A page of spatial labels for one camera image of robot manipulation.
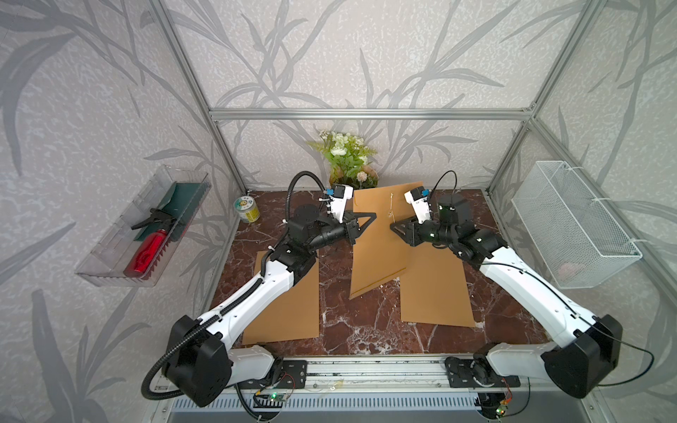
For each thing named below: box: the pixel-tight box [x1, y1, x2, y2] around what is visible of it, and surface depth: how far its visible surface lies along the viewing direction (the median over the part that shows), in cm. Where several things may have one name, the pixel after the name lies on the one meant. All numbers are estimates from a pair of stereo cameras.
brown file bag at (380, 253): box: [349, 181, 424, 301], surface depth 72 cm
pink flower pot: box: [328, 165, 380, 190], surface depth 103 cm
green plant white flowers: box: [306, 130, 380, 190], surface depth 98 cm
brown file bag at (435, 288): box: [400, 241, 477, 328], surface depth 89 cm
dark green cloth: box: [133, 182, 210, 243], surface depth 68 cm
